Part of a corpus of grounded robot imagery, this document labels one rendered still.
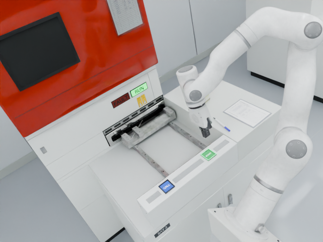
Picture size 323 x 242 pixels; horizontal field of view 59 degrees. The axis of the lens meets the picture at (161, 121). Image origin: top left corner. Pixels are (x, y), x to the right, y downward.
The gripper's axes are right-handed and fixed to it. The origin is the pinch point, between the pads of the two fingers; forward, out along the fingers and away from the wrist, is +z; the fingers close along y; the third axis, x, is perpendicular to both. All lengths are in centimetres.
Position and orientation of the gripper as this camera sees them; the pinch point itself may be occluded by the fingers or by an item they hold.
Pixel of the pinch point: (205, 132)
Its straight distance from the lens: 129.2
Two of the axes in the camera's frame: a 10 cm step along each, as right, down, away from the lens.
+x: 7.9, -5.1, 3.5
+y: 5.3, 2.6, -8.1
